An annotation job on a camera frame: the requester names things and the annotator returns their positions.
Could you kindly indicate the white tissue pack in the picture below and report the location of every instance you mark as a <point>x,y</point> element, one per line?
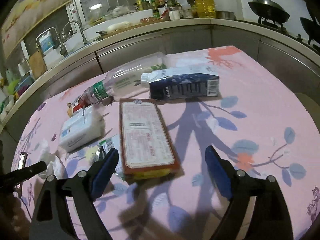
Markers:
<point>83,127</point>

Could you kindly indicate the black wok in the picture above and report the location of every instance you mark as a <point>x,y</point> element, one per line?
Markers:
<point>311,28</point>

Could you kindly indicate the red flat food box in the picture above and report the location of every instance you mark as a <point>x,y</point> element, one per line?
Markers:
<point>146,147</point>

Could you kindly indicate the grey kitchen cabinet counter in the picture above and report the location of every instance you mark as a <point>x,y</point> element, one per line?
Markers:
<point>294,63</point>

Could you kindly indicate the blue white milk carton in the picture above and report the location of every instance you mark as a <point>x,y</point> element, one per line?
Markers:
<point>195,81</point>

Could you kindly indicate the clear plastic bottle green label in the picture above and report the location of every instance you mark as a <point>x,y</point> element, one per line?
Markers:
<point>125,81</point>

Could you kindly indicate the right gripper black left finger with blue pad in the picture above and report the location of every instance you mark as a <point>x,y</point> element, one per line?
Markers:
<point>51,217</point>

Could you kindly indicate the wall poster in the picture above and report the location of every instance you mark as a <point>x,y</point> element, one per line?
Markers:
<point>23,17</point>

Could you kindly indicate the crumpled white tissue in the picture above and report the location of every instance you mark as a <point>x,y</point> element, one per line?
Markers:
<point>54,164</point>

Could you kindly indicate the wooden cutting board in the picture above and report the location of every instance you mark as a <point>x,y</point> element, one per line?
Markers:
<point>37,64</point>

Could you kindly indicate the steel kitchen faucet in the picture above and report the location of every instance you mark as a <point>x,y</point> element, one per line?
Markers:
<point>70,29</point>

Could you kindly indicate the red small wrapper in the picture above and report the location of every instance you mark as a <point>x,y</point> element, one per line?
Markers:
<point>78,103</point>

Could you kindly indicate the dark sauce bottle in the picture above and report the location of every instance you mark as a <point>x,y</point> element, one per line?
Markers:
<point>155,10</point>

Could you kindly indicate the white plastic jug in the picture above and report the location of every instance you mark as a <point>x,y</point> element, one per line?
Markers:
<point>185,8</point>

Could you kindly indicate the blue white detergent bottle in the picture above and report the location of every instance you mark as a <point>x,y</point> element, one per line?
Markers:
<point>46,42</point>

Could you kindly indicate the black frying pan with lid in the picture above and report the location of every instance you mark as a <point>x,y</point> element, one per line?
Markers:
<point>269,10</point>

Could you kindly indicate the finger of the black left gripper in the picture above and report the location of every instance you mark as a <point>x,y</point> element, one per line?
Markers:
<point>10,180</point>

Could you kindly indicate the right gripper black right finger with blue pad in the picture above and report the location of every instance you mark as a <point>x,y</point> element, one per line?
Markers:
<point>261,198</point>

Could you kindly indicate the white jar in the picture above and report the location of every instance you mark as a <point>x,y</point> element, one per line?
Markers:
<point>174,14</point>

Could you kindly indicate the pink floral tablecloth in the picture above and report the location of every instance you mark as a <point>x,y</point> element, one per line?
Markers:
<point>257,124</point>

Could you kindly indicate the yellow cooking oil jug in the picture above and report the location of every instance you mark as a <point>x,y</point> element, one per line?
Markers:
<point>205,8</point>

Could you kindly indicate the green snack wrapper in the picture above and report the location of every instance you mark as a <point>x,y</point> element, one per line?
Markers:
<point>114,142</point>

